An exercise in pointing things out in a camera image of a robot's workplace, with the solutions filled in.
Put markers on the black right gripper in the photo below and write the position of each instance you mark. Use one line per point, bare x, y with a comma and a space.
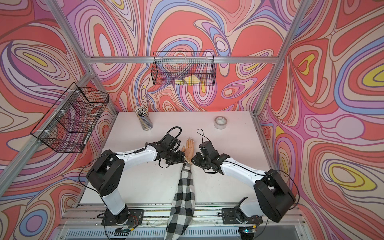
197, 157

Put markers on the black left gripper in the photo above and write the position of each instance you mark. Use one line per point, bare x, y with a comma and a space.
180, 158

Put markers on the mannequin hand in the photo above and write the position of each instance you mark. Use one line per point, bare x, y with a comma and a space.
189, 149

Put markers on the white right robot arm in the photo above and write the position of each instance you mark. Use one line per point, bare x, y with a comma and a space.
273, 196

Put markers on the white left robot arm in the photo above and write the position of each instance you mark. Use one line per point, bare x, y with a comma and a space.
106, 172

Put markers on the black white checkered sleeve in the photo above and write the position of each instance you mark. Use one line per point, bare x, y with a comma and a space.
183, 206

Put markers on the yellow sticky notes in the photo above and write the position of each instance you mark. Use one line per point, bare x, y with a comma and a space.
189, 80

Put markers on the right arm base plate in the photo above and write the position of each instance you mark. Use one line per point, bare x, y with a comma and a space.
231, 216

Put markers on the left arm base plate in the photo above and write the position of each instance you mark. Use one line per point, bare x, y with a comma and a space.
132, 217

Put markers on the black wire basket back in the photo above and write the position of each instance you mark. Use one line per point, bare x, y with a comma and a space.
171, 65

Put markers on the black wire basket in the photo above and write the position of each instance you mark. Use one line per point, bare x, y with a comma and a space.
71, 119
171, 65

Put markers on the black wire basket left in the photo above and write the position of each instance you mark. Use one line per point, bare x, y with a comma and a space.
71, 119

